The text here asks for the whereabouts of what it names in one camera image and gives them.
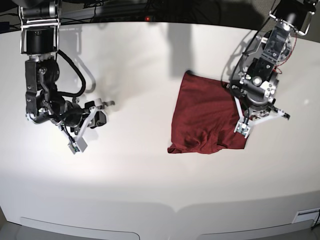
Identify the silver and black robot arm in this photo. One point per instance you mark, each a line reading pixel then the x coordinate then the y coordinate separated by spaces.
pixel 254 79

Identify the black power strip red switch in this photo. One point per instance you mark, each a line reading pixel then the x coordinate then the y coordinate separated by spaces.
pixel 132 18

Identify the dark red long-sleeve shirt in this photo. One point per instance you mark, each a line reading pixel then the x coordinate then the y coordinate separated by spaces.
pixel 204 118

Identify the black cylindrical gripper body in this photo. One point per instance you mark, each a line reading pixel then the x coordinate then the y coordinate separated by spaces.
pixel 257 105
pixel 70 114

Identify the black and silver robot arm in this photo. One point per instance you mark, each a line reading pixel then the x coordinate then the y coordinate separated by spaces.
pixel 40 27

